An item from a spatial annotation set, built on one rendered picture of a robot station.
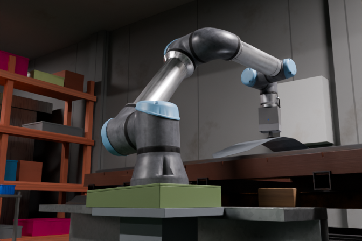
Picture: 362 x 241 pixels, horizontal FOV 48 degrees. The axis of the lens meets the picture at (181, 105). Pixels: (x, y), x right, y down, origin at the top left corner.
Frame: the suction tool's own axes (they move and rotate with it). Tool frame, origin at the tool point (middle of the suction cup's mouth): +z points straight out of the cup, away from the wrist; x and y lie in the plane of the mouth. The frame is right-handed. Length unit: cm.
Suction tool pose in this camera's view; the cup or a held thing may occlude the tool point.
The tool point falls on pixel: (271, 142)
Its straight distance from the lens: 178.0
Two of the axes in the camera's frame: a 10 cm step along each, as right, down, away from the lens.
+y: -9.1, 0.9, 4.0
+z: 0.0, 9.7, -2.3
